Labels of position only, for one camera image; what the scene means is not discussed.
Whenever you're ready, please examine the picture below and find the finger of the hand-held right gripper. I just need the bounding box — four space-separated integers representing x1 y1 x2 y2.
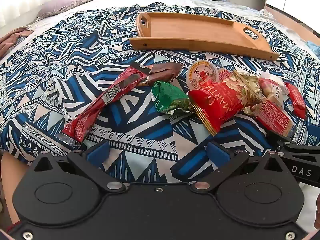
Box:
266 130 320 155

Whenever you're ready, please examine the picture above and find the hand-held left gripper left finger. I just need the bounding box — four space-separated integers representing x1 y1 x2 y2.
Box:
31 141 125 193

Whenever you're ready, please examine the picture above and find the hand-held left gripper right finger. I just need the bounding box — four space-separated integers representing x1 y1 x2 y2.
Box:
190 141 287 193

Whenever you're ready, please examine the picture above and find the clear red label pastry packet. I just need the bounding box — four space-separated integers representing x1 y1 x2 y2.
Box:
255 97 295 137

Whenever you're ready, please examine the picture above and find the large red nut packet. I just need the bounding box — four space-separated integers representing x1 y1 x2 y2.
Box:
187 70 268 137

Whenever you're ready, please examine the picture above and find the long red snack bar packet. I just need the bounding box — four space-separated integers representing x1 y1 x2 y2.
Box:
56 64 150 147

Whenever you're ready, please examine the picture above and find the green snack packet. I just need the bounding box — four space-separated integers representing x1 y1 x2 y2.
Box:
151 80 194 114

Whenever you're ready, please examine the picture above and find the round jelly cup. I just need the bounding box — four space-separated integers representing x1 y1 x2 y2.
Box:
186 61 220 90

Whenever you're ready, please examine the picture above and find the brown wafer packet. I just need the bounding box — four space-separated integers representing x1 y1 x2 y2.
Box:
136 61 183 87

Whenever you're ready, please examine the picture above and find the wooden tray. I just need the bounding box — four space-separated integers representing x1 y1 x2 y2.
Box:
129 12 280 62

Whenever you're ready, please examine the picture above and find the light blue cloth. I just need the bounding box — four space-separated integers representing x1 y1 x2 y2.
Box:
306 41 320 55

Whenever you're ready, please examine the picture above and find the blue white patterned blanket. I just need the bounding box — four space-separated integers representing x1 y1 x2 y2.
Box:
0 4 320 178

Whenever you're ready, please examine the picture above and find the wooden side board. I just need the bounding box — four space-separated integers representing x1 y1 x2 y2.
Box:
264 5 320 37

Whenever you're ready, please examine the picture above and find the white crumpled plastic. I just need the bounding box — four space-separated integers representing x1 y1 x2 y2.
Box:
260 7 275 18

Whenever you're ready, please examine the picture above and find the purple pillow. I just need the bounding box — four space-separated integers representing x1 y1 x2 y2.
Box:
37 0 105 18

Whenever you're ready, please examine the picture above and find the pale grey bed mattress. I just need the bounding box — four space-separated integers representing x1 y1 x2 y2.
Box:
0 0 320 55

